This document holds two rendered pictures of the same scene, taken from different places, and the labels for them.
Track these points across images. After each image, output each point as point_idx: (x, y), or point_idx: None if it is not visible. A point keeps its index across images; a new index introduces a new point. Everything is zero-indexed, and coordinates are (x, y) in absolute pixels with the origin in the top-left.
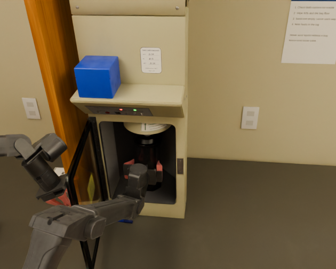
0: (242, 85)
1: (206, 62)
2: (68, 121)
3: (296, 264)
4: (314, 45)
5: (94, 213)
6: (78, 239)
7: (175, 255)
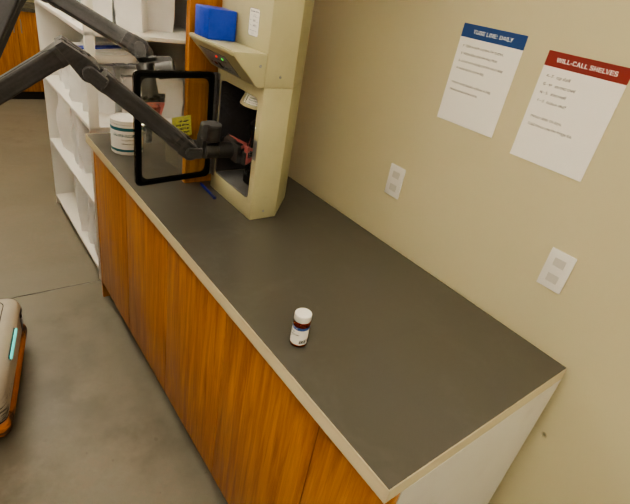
0: (397, 134)
1: (373, 93)
2: (199, 66)
3: (267, 288)
4: (474, 102)
5: (106, 75)
6: (73, 68)
7: (202, 225)
